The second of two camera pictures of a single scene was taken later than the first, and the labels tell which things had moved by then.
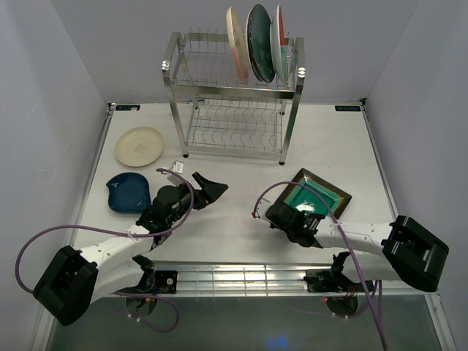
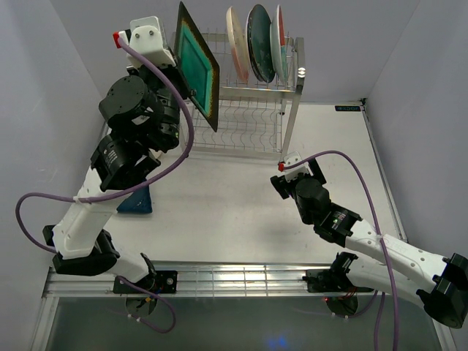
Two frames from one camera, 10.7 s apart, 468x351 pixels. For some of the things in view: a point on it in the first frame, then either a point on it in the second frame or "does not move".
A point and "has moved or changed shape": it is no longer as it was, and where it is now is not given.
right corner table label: [349, 108] does not move
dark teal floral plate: [259, 46] does not move
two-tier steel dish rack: [217, 110] does not move
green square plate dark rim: [310, 202] has moved or changed shape
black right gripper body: [289, 234] to [316, 171]
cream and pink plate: [238, 42] does not move
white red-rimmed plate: [278, 43] does not move
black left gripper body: [199, 202] to [174, 75]
